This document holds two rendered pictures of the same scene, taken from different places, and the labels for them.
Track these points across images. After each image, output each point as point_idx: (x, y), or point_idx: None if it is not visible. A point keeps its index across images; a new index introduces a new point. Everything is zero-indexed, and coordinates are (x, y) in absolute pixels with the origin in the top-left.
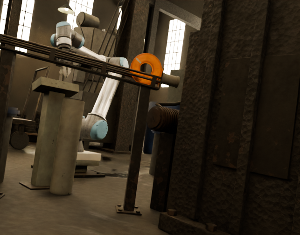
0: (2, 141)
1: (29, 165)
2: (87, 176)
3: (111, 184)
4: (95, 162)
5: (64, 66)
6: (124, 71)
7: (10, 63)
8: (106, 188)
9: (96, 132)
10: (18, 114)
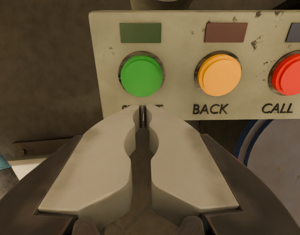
0: (296, 1)
1: (113, 231)
2: (53, 139)
3: (35, 84)
4: (17, 159)
5: (180, 157)
6: None
7: None
8: (64, 55)
9: None
10: (250, 121)
